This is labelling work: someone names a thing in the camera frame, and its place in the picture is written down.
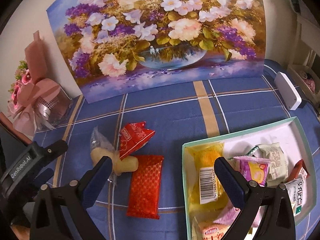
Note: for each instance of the purple roll snack packet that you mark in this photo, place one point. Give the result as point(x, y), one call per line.
point(253, 168)

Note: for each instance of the pink paper flower bouquet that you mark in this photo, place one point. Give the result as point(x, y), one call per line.
point(37, 102)

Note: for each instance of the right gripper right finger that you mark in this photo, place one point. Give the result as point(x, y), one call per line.
point(278, 220)

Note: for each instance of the white wooden shelf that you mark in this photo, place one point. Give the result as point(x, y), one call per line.
point(304, 50)

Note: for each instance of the teal white shallow box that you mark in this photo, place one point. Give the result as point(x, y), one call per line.
point(298, 138)

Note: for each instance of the yellow cake snack packet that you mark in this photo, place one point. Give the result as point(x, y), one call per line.
point(206, 193)

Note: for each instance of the floral still life painting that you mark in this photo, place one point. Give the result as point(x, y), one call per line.
point(114, 47)

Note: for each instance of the clear bag white bun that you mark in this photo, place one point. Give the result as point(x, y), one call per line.
point(100, 147)

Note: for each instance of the red white biscuit packet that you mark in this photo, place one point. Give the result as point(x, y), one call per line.
point(299, 171)

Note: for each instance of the blue plaid tablecloth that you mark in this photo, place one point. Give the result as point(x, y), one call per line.
point(178, 114)

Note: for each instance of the white green cracker packet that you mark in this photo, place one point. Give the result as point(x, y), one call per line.
point(300, 197)

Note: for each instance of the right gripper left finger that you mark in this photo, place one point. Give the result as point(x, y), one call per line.
point(48, 221)

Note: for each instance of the cream yellow roll snack packet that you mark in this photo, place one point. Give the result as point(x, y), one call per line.
point(207, 230)

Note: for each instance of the pale beige snack packet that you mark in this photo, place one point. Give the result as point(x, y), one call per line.
point(278, 170)

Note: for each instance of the red triangular snack packet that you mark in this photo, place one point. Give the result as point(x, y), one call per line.
point(134, 136)

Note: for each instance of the white rectangular device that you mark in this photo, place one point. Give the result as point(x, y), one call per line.
point(290, 95)

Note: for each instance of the yellow jelly cup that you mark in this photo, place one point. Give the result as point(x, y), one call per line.
point(128, 164)

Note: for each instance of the long red patterned packet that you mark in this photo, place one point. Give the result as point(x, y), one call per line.
point(145, 187)

